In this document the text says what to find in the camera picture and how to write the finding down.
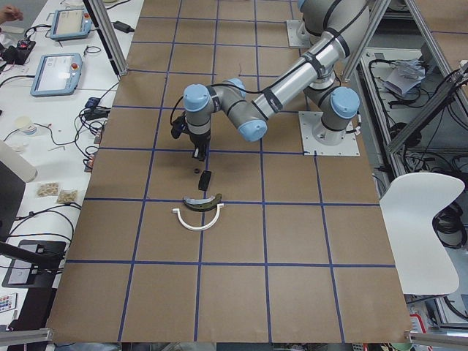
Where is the bag of small parts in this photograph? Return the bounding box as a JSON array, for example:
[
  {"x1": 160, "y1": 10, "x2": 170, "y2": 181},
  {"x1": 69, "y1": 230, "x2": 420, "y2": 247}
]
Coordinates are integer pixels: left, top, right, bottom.
[
  {"x1": 56, "y1": 189, "x2": 79, "y2": 204},
  {"x1": 36, "y1": 182, "x2": 60, "y2": 197}
]

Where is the dark curved brake shoe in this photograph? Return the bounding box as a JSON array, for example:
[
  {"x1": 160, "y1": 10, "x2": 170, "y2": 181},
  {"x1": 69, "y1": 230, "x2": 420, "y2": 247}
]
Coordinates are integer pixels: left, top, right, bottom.
[{"x1": 183, "y1": 193, "x2": 222, "y2": 212}]

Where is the blue usb hub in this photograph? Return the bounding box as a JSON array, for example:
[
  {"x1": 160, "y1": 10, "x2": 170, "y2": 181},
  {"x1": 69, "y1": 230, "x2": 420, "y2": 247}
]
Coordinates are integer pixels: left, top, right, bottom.
[{"x1": 85, "y1": 97, "x2": 101, "y2": 109}]

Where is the blue teach pendant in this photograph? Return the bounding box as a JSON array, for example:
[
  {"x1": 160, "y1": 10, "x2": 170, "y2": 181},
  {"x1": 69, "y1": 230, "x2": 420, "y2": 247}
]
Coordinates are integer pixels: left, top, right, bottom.
[
  {"x1": 49, "y1": 9, "x2": 92, "y2": 41},
  {"x1": 30, "y1": 53, "x2": 83, "y2": 97}
]

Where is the near blue teach pendant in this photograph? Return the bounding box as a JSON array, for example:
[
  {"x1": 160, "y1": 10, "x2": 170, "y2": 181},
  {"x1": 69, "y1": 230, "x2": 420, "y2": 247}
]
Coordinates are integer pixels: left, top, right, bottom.
[{"x1": 30, "y1": 53, "x2": 83, "y2": 97}]

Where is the white plastic chair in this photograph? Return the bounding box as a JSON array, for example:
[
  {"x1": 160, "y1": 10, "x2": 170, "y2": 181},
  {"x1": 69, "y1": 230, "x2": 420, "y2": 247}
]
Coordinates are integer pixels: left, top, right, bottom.
[{"x1": 380, "y1": 173, "x2": 465, "y2": 295}]

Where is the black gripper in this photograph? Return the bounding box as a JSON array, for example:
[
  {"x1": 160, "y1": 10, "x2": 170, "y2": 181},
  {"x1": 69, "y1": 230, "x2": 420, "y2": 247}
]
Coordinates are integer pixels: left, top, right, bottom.
[{"x1": 189, "y1": 133, "x2": 211, "y2": 161}]

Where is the white semicircular plastic part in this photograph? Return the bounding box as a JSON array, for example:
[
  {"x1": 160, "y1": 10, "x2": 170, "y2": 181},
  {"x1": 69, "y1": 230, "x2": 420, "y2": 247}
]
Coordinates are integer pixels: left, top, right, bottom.
[{"x1": 171, "y1": 203, "x2": 224, "y2": 232}]

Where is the black rectangular brake pad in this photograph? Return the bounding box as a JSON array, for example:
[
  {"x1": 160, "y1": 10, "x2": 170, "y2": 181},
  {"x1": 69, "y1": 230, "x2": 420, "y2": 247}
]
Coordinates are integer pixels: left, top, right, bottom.
[{"x1": 197, "y1": 170, "x2": 212, "y2": 192}]

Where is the aluminium frame post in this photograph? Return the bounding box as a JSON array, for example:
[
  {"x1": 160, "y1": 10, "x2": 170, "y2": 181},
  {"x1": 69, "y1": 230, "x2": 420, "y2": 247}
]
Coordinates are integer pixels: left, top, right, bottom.
[{"x1": 83, "y1": 0, "x2": 128, "y2": 77}]

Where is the white paper cup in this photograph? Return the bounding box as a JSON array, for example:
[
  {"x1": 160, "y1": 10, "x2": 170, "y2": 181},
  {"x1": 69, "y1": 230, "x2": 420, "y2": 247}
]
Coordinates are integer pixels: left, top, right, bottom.
[{"x1": 15, "y1": 116, "x2": 37, "y2": 136}]

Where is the black power adapter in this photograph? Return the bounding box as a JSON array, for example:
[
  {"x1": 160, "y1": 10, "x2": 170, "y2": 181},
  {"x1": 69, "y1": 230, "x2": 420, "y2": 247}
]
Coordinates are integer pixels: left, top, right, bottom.
[{"x1": 113, "y1": 20, "x2": 135, "y2": 33}]

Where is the black tablet stand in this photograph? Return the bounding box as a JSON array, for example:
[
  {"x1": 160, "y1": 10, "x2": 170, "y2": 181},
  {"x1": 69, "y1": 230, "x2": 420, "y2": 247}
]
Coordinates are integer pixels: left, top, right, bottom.
[{"x1": 1, "y1": 240, "x2": 66, "y2": 288}]

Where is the far blue teach pendant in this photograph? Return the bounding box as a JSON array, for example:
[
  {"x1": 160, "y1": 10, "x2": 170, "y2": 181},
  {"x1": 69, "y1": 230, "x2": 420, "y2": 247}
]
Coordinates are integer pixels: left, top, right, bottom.
[{"x1": 49, "y1": 9, "x2": 92, "y2": 41}]

